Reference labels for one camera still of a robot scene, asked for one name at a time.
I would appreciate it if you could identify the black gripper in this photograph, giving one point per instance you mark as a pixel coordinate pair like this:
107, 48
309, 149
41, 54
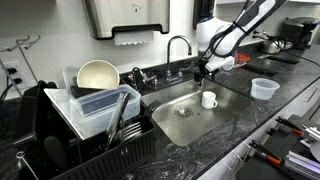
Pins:
203, 69

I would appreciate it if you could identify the metal spoon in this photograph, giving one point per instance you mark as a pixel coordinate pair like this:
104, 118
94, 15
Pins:
201, 88

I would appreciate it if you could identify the white ceramic mug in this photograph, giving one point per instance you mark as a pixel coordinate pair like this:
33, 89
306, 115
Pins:
208, 100

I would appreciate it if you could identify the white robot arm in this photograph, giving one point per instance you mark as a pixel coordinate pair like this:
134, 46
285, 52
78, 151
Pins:
213, 33

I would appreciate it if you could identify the stainless steel sink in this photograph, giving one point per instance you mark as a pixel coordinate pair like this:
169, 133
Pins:
196, 116

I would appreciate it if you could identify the black dish rack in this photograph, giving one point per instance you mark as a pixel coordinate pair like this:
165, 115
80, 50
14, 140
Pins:
110, 163

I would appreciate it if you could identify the chrome faucet side lever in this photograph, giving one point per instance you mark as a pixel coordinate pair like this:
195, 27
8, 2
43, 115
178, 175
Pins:
188, 66

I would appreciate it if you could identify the tall chrome faucet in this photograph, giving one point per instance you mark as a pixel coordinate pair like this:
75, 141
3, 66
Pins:
168, 63

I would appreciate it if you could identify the small chrome faucet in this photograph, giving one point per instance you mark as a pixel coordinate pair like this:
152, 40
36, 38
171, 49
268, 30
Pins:
136, 75

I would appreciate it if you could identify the translucent round plastic tub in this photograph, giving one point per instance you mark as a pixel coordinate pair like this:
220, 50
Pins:
265, 91

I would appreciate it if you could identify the white paper towel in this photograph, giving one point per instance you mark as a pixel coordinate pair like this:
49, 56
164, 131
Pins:
133, 37

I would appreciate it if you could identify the shiny metal pot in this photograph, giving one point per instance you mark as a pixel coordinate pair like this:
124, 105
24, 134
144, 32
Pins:
273, 47

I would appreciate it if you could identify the metal fork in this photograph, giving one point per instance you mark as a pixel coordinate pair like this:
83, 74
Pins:
131, 128
133, 136

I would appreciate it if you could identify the black flat panel silver edge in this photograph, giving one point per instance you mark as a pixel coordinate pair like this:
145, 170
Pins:
283, 60

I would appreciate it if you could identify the steel paper towel dispenser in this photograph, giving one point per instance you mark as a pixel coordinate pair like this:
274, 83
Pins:
133, 16

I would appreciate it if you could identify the metal tongs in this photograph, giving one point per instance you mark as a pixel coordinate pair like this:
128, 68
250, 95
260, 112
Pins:
115, 120

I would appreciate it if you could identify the clear plastic food container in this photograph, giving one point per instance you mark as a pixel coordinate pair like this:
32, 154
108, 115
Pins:
110, 116

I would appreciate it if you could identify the white base cabinets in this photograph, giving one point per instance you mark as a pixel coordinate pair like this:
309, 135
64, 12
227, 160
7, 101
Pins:
295, 110

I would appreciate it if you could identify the orange black pliers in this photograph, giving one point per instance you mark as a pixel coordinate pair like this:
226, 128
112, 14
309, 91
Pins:
266, 155

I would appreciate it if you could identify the cream bowl with pink outside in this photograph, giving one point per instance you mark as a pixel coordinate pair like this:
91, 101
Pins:
98, 75

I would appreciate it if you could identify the black tool cart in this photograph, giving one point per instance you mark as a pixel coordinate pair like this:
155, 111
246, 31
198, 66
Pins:
260, 171

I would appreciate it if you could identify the black coffee machine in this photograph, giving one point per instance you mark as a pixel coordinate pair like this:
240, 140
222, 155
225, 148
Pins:
300, 30

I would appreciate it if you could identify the silver aluminium profiles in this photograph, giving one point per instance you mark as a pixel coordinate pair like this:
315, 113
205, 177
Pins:
300, 163

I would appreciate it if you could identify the translucent plastic lid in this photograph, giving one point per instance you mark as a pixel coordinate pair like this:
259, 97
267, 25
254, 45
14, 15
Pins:
61, 106

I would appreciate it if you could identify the black rounded utensil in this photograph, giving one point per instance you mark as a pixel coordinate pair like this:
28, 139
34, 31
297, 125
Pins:
56, 151

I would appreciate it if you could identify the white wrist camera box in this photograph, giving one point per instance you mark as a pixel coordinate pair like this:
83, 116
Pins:
218, 63

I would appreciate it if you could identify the black wall soap dispenser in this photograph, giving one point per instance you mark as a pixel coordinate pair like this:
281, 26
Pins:
203, 8

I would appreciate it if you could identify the white wall outlet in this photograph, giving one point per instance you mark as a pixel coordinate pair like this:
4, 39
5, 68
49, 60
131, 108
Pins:
6, 65

